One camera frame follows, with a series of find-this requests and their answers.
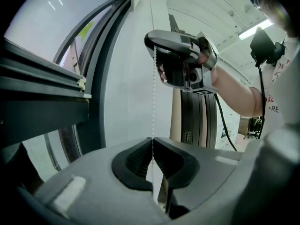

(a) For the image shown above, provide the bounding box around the person's right hand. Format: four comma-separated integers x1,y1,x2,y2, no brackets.
195,38,211,67

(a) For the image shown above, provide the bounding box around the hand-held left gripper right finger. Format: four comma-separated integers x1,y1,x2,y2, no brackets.
153,137,244,212

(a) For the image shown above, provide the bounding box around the black chest-mounted device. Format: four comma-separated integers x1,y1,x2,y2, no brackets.
249,26,285,67

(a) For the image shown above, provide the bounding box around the dark framed window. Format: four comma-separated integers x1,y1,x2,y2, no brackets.
0,0,132,189

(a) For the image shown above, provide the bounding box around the person's head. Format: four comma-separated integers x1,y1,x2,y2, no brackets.
248,0,300,38

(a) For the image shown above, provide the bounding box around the white printed t-shirt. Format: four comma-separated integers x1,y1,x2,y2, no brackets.
248,37,300,138

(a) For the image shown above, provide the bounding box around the ceiling light panel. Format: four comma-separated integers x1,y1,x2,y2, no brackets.
238,20,275,41

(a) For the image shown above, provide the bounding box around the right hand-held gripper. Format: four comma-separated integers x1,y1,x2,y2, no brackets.
144,30,220,96

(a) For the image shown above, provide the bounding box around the stack of dark door panels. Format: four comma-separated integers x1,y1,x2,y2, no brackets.
180,88,218,150

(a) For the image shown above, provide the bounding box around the white bead chain cord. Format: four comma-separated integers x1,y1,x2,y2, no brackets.
149,45,158,171

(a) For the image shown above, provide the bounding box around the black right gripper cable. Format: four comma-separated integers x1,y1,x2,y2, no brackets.
214,93,239,152

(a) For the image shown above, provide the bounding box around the black device cable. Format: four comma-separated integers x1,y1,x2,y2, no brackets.
256,63,268,141

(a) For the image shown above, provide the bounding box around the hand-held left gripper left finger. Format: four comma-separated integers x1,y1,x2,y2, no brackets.
32,136,171,222

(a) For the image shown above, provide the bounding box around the person's right forearm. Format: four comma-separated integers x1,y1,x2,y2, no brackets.
210,63,265,118

